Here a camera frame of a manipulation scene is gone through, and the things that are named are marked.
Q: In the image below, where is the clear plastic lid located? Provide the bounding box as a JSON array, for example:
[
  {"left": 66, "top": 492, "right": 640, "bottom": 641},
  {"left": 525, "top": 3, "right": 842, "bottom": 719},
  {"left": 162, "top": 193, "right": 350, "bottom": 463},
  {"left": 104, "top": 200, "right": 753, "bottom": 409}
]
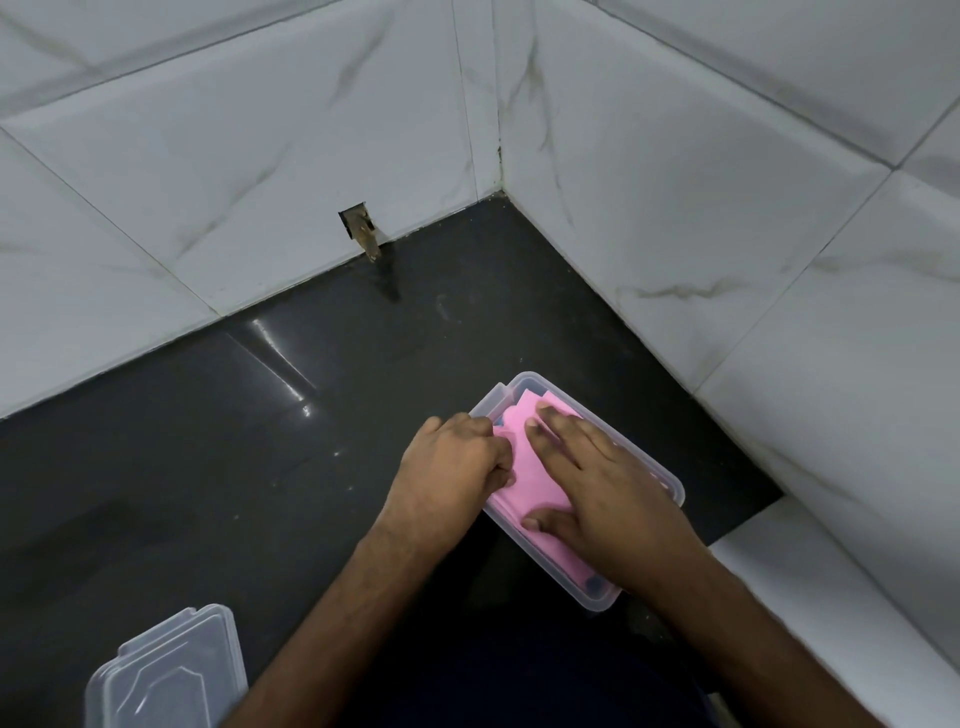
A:
[{"left": 83, "top": 603, "right": 249, "bottom": 728}]

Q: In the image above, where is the pink cloth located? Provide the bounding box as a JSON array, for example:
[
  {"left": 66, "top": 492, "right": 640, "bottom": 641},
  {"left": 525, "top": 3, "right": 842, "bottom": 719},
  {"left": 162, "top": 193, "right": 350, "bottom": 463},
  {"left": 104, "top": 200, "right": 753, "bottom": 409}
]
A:
[{"left": 487, "top": 393, "right": 601, "bottom": 585}]

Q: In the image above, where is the person's left hand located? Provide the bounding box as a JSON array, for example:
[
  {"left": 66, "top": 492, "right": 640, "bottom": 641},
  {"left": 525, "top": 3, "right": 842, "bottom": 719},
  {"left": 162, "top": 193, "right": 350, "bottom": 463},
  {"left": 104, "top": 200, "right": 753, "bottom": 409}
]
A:
[{"left": 378, "top": 413, "right": 519, "bottom": 546}]

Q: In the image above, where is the brass wall pipe stub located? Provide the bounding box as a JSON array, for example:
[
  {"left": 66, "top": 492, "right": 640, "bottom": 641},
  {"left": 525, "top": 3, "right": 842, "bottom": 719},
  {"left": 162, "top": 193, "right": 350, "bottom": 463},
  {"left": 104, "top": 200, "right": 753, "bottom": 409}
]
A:
[{"left": 338, "top": 200, "right": 384, "bottom": 264}]

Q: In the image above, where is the person's right hand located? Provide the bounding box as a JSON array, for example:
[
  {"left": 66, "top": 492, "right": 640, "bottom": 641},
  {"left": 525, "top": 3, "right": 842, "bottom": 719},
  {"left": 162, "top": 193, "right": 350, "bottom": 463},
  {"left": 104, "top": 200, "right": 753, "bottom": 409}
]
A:
[{"left": 522, "top": 402, "right": 711, "bottom": 595}]

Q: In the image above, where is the clear plastic container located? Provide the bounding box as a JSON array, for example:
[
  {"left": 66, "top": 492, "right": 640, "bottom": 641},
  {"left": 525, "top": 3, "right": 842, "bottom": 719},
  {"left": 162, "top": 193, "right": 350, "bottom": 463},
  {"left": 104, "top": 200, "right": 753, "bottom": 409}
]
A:
[{"left": 468, "top": 370, "right": 687, "bottom": 614}]

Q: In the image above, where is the person's left forearm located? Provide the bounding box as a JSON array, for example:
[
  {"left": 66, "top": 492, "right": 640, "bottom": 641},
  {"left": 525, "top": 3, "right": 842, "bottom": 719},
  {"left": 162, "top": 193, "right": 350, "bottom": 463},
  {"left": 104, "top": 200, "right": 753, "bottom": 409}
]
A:
[{"left": 222, "top": 519, "right": 421, "bottom": 728}]

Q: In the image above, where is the person's dark clothing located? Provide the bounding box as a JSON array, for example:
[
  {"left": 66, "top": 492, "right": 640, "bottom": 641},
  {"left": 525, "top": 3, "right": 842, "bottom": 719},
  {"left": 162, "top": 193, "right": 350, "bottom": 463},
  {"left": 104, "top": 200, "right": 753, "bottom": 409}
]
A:
[{"left": 375, "top": 600, "right": 721, "bottom": 728}]

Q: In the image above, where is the person's right forearm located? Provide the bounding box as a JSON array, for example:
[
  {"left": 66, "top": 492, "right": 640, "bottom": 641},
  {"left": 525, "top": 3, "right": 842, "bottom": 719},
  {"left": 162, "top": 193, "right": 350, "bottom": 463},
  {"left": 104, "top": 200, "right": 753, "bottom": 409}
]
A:
[{"left": 636, "top": 541, "right": 912, "bottom": 728}]

